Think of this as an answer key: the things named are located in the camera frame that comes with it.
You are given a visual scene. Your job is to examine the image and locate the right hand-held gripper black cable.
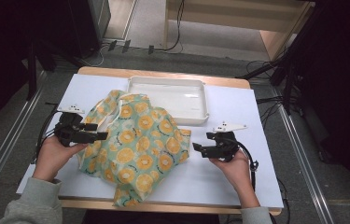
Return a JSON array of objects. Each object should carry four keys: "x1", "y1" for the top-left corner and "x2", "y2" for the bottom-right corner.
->
[{"x1": 236, "y1": 139, "x2": 259, "y2": 192}]

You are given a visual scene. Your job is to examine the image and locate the white plastic tray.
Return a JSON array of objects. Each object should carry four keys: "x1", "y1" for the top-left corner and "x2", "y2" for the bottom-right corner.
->
[{"x1": 127, "y1": 75, "x2": 210, "y2": 126}]

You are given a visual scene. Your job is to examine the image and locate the orange slice print cloth bag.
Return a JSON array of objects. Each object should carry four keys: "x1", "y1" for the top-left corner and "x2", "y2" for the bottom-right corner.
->
[{"x1": 77, "y1": 89, "x2": 193, "y2": 209}]

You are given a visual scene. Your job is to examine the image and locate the black cabinet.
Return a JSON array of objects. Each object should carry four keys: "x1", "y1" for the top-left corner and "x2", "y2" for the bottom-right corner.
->
[{"x1": 68, "y1": 0, "x2": 112, "y2": 59}]

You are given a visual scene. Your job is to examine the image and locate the white floor cable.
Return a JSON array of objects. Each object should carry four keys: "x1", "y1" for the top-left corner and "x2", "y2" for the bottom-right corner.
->
[{"x1": 78, "y1": 46, "x2": 105, "y2": 68}]

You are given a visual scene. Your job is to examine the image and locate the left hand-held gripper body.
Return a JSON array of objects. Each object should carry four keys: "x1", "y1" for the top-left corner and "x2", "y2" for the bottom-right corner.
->
[{"x1": 53, "y1": 105, "x2": 87, "y2": 147}]

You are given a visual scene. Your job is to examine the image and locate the hand-held gripper black cable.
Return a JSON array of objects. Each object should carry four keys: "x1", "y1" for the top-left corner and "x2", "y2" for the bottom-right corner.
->
[
  {"x1": 35, "y1": 106, "x2": 63, "y2": 164},
  {"x1": 236, "y1": 139, "x2": 259, "y2": 192}
]

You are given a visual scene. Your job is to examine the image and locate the person's left hand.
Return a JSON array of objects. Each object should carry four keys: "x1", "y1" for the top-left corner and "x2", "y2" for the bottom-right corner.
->
[{"x1": 32, "y1": 134, "x2": 88, "y2": 183}]

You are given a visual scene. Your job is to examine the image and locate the black hanging cable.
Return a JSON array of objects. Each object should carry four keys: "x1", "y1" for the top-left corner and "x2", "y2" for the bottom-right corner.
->
[{"x1": 162, "y1": 0, "x2": 186, "y2": 53}]

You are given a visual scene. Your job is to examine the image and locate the white board sheet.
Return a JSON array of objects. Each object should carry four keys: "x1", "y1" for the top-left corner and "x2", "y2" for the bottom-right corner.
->
[{"x1": 16, "y1": 73, "x2": 285, "y2": 209}]

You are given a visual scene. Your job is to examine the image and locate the left hand-held gripper black cable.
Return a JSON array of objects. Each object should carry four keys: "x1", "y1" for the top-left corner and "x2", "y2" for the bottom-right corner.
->
[{"x1": 35, "y1": 106, "x2": 63, "y2": 164}]

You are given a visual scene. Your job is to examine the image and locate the light wooden furniture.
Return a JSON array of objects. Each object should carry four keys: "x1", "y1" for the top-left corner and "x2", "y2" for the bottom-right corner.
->
[{"x1": 162, "y1": 0, "x2": 315, "y2": 62}]

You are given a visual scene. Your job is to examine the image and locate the black floor cables bundle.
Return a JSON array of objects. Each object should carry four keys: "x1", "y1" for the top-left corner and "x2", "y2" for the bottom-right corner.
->
[{"x1": 245, "y1": 60, "x2": 290, "y2": 127}]

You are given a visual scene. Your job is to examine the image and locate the person's dark pants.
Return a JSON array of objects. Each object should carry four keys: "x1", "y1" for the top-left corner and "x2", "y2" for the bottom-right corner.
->
[{"x1": 81, "y1": 209, "x2": 221, "y2": 224}]

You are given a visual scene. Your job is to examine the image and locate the person's right hand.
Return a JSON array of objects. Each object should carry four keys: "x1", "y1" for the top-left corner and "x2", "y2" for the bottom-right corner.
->
[{"x1": 209, "y1": 148, "x2": 255, "y2": 191}]

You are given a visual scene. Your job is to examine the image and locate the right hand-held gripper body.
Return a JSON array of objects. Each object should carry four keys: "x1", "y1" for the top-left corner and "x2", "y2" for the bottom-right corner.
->
[{"x1": 205, "y1": 121, "x2": 247, "y2": 162}]

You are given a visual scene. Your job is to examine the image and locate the metal floor rail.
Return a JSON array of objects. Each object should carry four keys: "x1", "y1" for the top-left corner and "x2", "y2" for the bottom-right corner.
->
[
  {"x1": 0, "y1": 70, "x2": 49, "y2": 214},
  {"x1": 270, "y1": 88, "x2": 335, "y2": 224}
]

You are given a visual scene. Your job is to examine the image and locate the black metal stand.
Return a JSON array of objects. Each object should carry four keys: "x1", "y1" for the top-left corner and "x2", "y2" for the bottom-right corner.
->
[
  {"x1": 24, "y1": 35, "x2": 85, "y2": 101},
  {"x1": 237, "y1": 6, "x2": 318, "y2": 116}
]

